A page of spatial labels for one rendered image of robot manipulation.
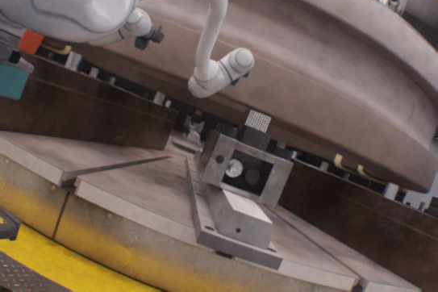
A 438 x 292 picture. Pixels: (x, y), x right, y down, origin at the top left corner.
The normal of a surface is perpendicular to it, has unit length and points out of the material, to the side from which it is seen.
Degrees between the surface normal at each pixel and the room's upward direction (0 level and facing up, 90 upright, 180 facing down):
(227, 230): 90
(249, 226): 90
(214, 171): 90
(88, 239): 90
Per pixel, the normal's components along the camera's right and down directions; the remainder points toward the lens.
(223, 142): 0.08, 0.04
